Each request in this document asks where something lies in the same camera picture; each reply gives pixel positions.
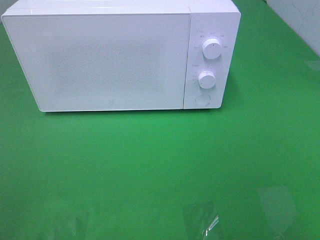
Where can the white microwave door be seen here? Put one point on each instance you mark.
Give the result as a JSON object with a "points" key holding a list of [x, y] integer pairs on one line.
{"points": [[102, 62]]}

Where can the white upper power knob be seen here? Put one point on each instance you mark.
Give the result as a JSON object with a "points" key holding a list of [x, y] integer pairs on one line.
{"points": [[212, 48]]}

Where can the white microwave oven body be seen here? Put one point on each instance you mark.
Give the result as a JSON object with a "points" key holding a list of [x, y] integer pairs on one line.
{"points": [[208, 18]]}

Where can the clear tape patch on cloth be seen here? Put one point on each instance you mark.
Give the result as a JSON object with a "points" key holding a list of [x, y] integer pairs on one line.
{"points": [[202, 221]]}

